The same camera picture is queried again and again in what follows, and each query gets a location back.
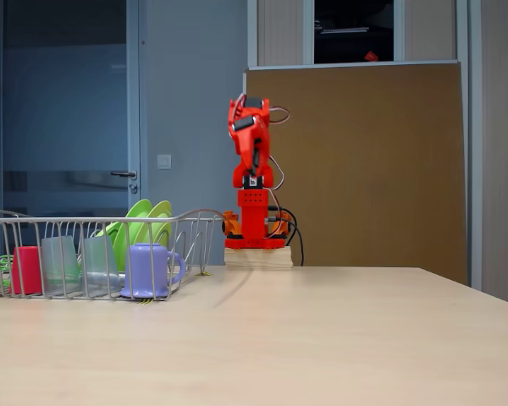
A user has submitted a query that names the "green plastic plate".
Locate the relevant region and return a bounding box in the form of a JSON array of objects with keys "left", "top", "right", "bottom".
[
  {"left": 90, "top": 220, "right": 123, "bottom": 250},
  {"left": 140, "top": 200, "right": 174, "bottom": 255},
  {"left": 111, "top": 198, "right": 153, "bottom": 272}
]

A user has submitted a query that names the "purple plastic mug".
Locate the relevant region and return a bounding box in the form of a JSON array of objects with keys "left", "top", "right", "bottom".
[{"left": 119, "top": 243, "right": 187, "bottom": 300}]

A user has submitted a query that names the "grey translucent plastic cup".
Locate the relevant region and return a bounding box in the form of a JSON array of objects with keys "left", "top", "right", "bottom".
[
  {"left": 39, "top": 234, "right": 82, "bottom": 297},
  {"left": 78, "top": 234, "right": 122, "bottom": 296}
]

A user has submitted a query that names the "red plastic cup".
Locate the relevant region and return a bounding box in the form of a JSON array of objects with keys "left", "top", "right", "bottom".
[{"left": 10, "top": 245, "right": 44, "bottom": 296}]

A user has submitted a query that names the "orange table clamp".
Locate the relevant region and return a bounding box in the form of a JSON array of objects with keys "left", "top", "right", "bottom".
[{"left": 220, "top": 210, "right": 242, "bottom": 238}]

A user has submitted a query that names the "wooden base block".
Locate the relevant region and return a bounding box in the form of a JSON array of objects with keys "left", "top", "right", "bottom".
[{"left": 224, "top": 247, "right": 294, "bottom": 270}]

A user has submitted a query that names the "grey open tambour cabinet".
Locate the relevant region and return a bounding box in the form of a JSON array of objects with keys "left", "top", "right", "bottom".
[{"left": 247, "top": 0, "right": 469, "bottom": 69}]

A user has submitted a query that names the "brown partition board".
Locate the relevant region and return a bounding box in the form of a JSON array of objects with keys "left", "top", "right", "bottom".
[{"left": 241, "top": 61, "right": 469, "bottom": 287}]

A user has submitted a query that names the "grey glass door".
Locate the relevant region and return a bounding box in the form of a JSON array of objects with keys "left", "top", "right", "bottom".
[{"left": 0, "top": 0, "right": 141, "bottom": 219}]

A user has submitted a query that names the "metal wire dish rack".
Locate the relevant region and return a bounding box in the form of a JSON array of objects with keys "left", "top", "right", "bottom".
[{"left": 0, "top": 207, "right": 225, "bottom": 302}]

